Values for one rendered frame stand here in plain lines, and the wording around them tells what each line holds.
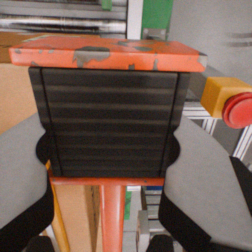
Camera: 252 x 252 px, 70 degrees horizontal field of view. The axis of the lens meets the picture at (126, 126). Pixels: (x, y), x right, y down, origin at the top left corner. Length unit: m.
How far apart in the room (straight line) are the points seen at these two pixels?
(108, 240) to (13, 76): 0.23
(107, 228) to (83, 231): 0.31
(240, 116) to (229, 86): 0.06
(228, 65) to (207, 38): 0.27
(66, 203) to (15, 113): 0.21
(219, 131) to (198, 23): 0.77
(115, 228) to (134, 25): 0.65
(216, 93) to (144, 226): 0.51
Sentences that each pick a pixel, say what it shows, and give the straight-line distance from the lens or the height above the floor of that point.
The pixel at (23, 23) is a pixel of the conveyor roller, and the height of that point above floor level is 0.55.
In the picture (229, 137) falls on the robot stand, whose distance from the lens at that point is 1.60.
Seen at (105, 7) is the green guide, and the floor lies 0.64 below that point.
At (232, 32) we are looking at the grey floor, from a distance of 1.52.
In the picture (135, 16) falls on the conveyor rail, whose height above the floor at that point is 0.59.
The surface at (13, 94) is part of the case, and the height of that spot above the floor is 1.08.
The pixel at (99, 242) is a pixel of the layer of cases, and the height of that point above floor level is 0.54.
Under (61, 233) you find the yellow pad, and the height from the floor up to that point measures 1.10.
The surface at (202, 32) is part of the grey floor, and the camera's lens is 1.43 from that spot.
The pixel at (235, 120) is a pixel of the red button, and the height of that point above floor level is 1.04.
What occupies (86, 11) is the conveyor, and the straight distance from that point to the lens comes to 0.84.
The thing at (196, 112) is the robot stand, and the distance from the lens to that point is 1.33.
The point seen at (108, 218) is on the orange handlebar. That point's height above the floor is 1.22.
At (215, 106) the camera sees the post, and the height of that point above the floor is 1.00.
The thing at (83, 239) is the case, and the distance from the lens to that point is 0.54.
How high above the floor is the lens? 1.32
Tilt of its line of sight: 58 degrees down
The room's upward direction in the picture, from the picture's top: 177 degrees clockwise
